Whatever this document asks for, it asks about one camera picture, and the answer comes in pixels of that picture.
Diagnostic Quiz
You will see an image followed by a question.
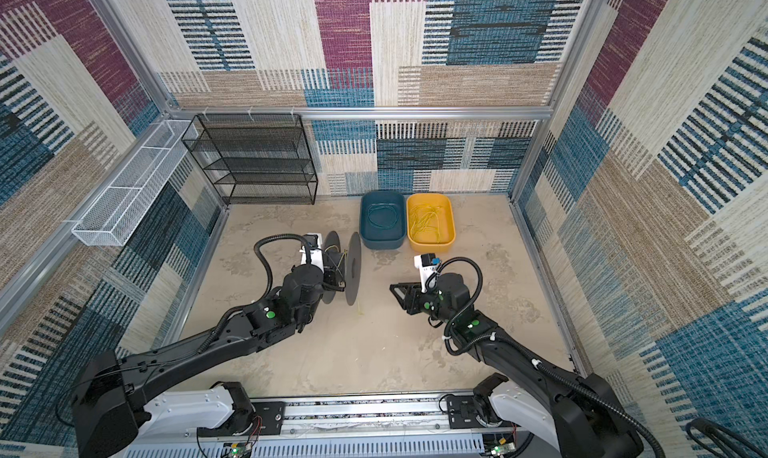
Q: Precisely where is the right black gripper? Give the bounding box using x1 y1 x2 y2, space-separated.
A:
388 282 454 326

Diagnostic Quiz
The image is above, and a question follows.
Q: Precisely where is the dark grey spool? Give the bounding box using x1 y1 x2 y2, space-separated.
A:
322 231 362 306

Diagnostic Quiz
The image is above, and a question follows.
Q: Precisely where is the yellow plastic bin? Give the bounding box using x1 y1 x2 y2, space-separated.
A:
406 193 456 255

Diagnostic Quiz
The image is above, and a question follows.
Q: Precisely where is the teal plastic bin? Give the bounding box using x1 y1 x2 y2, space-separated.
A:
359 191 407 251

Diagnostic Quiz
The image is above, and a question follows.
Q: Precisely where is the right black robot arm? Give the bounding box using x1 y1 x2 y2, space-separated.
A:
389 257 665 457

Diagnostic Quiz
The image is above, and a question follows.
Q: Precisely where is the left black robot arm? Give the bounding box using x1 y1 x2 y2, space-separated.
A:
63 235 347 457

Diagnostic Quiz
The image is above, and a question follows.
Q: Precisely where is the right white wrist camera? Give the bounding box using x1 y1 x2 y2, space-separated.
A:
414 253 441 293

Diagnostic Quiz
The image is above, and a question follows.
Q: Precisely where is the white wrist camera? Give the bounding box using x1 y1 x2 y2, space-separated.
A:
300 233 324 271
414 253 441 293

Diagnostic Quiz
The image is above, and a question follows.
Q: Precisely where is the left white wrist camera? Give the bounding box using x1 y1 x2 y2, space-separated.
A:
300 233 324 271

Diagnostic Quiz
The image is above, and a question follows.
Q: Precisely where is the green cable coil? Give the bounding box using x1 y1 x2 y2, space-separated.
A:
367 205 401 232

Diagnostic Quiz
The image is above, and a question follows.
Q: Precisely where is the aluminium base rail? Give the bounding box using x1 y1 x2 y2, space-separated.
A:
119 382 562 457

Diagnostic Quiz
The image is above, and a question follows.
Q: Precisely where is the black wire shelf rack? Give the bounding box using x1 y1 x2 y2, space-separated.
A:
181 114 318 205

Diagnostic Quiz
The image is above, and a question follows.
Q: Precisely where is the white mesh wall basket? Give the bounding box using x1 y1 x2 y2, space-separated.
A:
72 120 189 247

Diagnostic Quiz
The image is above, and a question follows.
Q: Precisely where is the black cable loop corner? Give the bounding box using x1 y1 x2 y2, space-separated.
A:
684 418 767 458

